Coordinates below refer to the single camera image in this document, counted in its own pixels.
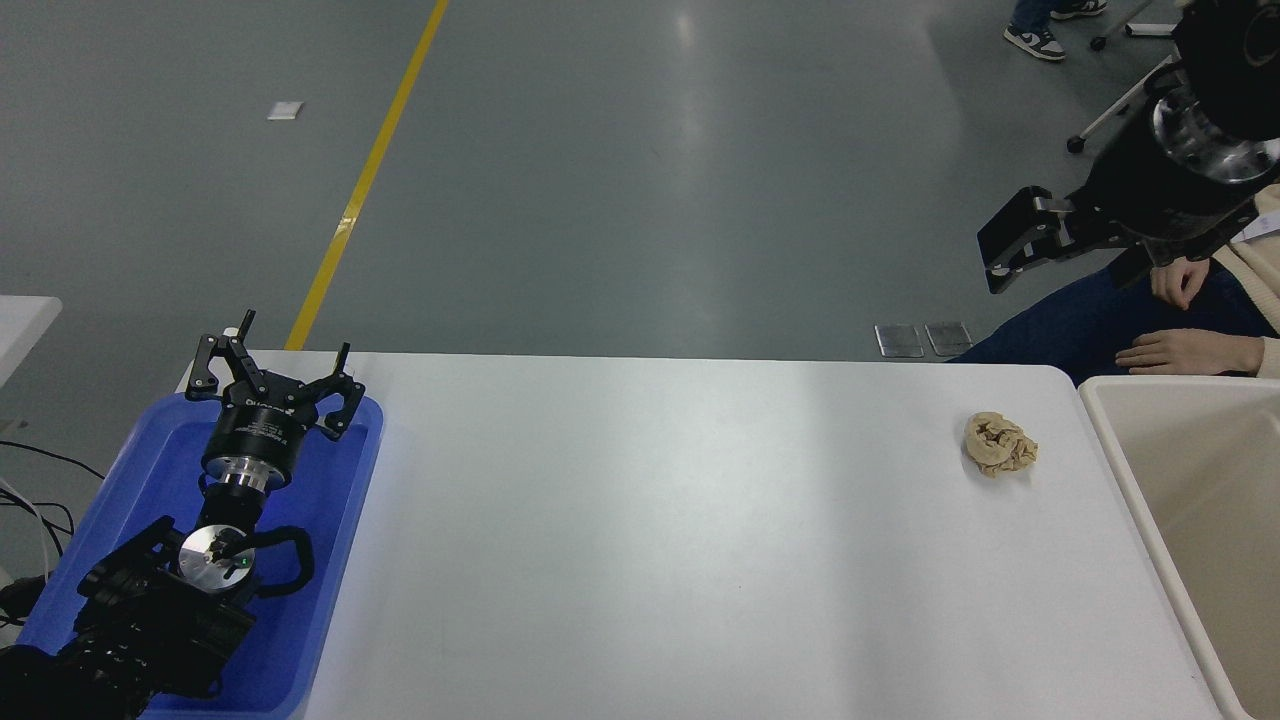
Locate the tan paper ball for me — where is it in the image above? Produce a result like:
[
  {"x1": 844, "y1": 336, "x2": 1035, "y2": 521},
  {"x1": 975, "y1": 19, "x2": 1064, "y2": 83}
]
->
[{"x1": 963, "y1": 411, "x2": 1039, "y2": 478}]

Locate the white wheeled chair base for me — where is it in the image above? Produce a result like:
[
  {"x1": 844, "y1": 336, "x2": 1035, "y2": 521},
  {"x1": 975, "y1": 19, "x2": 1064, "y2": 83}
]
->
[{"x1": 1090, "y1": 0, "x2": 1181, "y2": 51}]

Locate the large pale bin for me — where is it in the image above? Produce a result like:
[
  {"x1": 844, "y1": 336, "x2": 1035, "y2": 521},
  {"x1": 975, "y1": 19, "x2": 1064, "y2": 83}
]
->
[{"x1": 1078, "y1": 375, "x2": 1280, "y2": 720}]

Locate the white wheeled office chair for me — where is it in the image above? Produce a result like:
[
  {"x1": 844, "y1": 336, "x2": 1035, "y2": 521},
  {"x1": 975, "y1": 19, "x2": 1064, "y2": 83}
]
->
[{"x1": 1067, "y1": 55, "x2": 1176, "y2": 154}]

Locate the black cable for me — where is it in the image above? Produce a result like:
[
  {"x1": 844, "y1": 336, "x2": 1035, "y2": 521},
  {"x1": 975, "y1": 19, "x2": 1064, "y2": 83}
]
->
[
  {"x1": 0, "y1": 495, "x2": 77, "y2": 563},
  {"x1": 0, "y1": 440, "x2": 106, "y2": 482}
]

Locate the person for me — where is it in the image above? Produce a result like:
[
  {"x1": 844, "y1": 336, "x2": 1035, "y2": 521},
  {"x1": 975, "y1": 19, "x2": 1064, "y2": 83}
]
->
[
  {"x1": 948, "y1": 185, "x2": 1280, "y2": 386},
  {"x1": 1003, "y1": 0, "x2": 1109, "y2": 62}
]

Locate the white side table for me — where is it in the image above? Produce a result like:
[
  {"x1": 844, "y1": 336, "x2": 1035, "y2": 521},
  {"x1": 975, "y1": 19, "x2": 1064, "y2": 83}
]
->
[{"x1": 0, "y1": 296, "x2": 63, "y2": 387}]

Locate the blue plastic tray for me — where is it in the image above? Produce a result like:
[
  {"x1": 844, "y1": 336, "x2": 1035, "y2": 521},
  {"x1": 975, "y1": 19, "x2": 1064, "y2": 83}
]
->
[{"x1": 15, "y1": 390, "x2": 386, "y2": 719}]

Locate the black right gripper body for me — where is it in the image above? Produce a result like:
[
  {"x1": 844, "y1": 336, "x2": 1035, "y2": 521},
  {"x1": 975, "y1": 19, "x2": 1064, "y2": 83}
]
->
[{"x1": 1075, "y1": 130, "x2": 1263, "y2": 291}]

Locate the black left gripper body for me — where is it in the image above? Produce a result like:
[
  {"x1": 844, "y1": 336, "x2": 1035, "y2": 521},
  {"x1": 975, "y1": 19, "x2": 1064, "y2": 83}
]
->
[{"x1": 203, "y1": 385, "x2": 321, "y2": 473}]

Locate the white cable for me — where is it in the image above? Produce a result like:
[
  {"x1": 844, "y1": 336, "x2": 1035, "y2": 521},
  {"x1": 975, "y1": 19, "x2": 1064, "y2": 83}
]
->
[{"x1": 0, "y1": 478, "x2": 53, "y2": 583}]

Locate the person's right hand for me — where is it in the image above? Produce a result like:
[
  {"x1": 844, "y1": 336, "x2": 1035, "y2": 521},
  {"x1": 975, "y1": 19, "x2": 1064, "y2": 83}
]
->
[{"x1": 1150, "y1": 257, "x2": 1214, "y2": 311}]

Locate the person's left hand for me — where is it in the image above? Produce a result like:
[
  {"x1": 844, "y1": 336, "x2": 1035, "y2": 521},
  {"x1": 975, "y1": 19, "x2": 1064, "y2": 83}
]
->
[{"x1": 1115, "y1": 328, "x2": 1264, "y2": 378}]

